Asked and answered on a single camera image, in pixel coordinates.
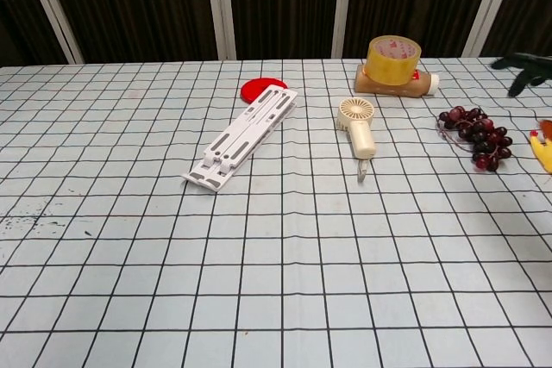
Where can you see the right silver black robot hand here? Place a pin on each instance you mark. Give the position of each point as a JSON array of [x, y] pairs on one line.
[[528, 68]]

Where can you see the cream handheld fan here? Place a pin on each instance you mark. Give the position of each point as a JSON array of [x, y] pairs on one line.
[[362, 137]]

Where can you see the dark purple grape bunch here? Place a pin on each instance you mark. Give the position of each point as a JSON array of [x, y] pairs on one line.
[[478, 133]]

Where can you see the yellow rubber chicken toy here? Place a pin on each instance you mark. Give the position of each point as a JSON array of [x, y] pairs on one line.
[[544, 152]]

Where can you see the brown bottle with white cap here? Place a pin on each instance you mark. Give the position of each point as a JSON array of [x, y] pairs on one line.
[[416, 89]]

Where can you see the clear yellowish tape roll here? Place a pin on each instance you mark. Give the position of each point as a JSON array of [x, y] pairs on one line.
[[392, 68]]

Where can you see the red round disc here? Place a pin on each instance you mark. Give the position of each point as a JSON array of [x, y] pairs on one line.
[[256, 87]]

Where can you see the white folding laptop stand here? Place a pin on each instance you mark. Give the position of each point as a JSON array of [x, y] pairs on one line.
[[246, 135]]

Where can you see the checkered light blue tablecloth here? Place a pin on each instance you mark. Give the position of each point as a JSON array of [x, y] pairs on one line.
[[259, 256]]

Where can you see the white metal frame bar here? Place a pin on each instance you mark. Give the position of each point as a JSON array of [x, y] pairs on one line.
[[489, 6], [221, 6], [52, 10], [343, 6]]

